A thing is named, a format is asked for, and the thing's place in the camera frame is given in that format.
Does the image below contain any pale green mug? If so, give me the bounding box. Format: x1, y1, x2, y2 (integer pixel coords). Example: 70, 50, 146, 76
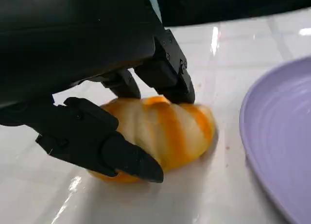
142, 0, 163, 24

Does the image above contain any lilac plate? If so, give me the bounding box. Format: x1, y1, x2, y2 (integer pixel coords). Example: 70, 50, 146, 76
239, 56, 311, 224

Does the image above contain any orange white toy bread roll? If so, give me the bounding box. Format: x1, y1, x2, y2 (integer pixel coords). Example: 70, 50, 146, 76
87, 95, 216, 185

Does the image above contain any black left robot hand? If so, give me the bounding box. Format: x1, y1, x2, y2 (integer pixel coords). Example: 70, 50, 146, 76
0, 0, 196, 183

